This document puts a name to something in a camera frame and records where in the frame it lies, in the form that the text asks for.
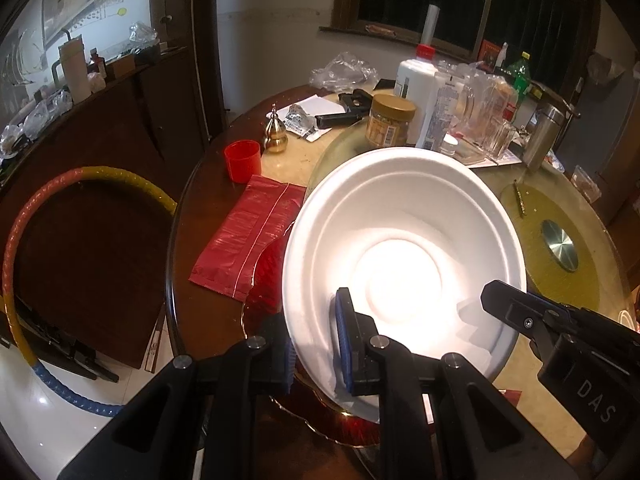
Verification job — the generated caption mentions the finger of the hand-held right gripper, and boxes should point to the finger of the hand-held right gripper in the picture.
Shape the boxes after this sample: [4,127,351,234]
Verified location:
[481,279,577,342]

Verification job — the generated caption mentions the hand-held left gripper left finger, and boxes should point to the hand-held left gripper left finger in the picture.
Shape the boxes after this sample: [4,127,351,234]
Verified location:
[57,313,297,480]

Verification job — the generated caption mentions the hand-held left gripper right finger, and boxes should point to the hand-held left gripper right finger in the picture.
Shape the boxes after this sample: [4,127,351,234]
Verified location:
[333,287,572,480]

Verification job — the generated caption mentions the red glass plate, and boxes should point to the red glass plate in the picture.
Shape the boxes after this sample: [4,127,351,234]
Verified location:
[240,232,437,449]

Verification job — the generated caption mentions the large white bowl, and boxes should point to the large white bowl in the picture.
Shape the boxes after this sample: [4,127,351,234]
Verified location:
[281,147,528,422]

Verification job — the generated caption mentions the gold glitter turntable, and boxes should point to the gold glitter turntable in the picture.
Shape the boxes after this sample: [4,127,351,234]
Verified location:
[499,180,602,312]

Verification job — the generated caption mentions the round metal turntable hub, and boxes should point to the round metal turntable hub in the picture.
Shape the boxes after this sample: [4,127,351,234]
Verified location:
[541,218,580,273]

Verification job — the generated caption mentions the gold pen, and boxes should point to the gold pen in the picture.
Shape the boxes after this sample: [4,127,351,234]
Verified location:
[513,179,529,218]

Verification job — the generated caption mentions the red plastic bag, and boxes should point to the red plastic bag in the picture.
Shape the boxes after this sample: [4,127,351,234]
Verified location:
[188,174,308,302]

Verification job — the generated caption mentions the clear plastic container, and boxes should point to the clear plastic container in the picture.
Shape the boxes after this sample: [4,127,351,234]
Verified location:
[569,164,602,202]

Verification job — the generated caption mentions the steel thermos flask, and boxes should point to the steel thermos flask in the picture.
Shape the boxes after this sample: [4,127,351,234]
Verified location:
[522,104,566,169]

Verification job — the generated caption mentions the clear glass pitcher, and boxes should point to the clear glass pitcher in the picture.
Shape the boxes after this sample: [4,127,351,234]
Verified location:
[459,69,517,159]

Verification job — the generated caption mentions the red plastic cup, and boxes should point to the red plastic cup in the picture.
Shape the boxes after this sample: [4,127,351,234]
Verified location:
[223,139,262,185]

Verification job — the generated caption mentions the white squeeze tube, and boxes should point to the white squeeze tube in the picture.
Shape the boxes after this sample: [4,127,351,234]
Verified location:
[414,72,467,152]

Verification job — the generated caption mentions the gold gourd ornament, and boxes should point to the gold gourd ornament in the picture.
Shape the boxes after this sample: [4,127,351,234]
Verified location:
[263,103,290,154]

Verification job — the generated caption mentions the black floor stand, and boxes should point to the black floor stand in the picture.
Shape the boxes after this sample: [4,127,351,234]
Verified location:
[14,294,120,384]

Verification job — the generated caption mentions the jar with gold lid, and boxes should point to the jar with gold lid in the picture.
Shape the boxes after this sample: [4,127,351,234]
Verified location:
[365,93,417,150]

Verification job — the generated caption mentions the green plastic bottle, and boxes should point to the green plastic bottle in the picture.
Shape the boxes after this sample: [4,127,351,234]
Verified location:
[507,51,532,97]

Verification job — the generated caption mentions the black stapler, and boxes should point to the black stapler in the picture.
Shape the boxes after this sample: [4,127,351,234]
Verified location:
[315,88,377,129]

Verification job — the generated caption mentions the white paper sheet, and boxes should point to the white paper sheet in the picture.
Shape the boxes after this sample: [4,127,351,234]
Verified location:
[279,93,347,137]

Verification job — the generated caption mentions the white bottle with red cap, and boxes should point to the white bottle with red cap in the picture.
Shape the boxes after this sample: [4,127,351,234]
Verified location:
[394,43,442,107]

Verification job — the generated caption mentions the crumpled clear plastic bag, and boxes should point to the crumpled clear plastic bag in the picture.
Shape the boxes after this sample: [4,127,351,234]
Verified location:
[309,52,379,92]

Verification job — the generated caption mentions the multicoloured hula hoop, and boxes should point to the multicoloured hula hoop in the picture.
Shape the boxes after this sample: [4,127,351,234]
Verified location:
[2,164,179,419]

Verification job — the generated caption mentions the dark wooden cabinet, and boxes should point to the dark wooden cabinet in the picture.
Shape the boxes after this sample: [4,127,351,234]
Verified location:
[0,44,212,371]

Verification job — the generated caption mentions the beige tumbler with handle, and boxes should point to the beige tumbler with handle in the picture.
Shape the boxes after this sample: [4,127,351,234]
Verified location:
[51,34,94,104]

